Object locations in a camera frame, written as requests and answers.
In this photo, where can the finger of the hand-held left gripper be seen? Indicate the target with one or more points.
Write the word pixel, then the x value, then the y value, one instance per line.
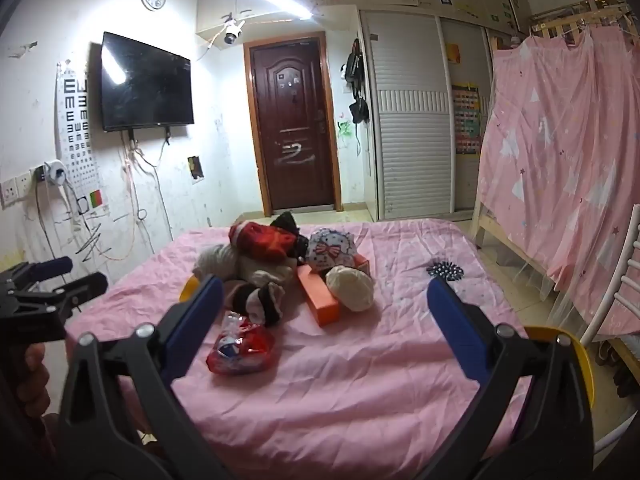
pixel 85 287
pixel 50 266

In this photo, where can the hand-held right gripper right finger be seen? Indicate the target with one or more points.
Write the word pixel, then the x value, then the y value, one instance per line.
pixel 452 325

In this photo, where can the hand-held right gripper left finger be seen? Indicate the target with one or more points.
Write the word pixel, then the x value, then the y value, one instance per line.
pixel 195 320

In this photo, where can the red plastic bag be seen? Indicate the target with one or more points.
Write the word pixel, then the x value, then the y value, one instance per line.
pixel 245 350

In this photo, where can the long orange box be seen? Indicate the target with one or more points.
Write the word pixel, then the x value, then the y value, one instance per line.
pixel 320 300

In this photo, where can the person's left hand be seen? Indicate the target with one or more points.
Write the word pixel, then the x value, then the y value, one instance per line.
pixel 36 380

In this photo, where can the small yellow bowl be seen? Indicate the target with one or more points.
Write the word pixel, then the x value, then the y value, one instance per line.
pixel 189 290

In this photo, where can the light grey cloth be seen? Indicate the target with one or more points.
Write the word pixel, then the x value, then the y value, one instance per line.
pixel 217 260

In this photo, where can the beige cloth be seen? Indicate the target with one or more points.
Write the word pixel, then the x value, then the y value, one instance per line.
pixel 265 272

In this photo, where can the white plug-in device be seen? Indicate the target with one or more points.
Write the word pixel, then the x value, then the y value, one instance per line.
pixel 55 172

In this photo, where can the red cloth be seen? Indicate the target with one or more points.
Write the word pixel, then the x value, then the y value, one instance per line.
pixel 260 242

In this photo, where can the cream rolled sock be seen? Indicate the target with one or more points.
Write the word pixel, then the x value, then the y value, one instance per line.
pixel 350 287

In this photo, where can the flat orange box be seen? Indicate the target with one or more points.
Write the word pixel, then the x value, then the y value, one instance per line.
pixel 361 262

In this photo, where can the pink bed sheet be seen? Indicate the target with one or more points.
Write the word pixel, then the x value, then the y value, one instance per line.
pixel 350 385

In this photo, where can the white eye chart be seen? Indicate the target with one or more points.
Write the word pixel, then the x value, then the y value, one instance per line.
pixel 80 150

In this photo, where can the yellow plastic chair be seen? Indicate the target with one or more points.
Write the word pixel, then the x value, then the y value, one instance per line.
pixel 586 372

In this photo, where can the bow print cloth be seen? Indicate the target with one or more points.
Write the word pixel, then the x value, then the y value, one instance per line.
pixel 330 250

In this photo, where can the white metal chair back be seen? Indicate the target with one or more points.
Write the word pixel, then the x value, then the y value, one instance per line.
pixel 611 287

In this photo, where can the white slatted wardrobe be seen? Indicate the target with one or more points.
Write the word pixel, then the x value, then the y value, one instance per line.
pixel 412 150

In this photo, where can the pink printed curtain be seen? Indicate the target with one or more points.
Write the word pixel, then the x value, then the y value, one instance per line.
pixel 560 160

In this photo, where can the colourful grid poster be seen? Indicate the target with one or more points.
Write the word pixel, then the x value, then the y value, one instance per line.
pixel 466 120

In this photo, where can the dark brown door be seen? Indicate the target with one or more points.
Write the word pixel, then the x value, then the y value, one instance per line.
pixel 292 125

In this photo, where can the small black hanging bag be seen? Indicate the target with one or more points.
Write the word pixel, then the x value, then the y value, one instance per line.
pixel 359 110

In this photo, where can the orange wardrobe sticker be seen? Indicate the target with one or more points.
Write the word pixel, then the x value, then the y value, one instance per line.
pixel 453 54

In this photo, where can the black wall television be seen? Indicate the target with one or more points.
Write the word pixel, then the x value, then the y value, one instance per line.
pixel 145 85

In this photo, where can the white security camera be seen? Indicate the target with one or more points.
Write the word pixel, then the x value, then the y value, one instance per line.
pixel 231 34

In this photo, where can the wooden bunk bed frame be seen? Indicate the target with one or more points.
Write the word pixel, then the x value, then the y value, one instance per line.
pixel 575 17

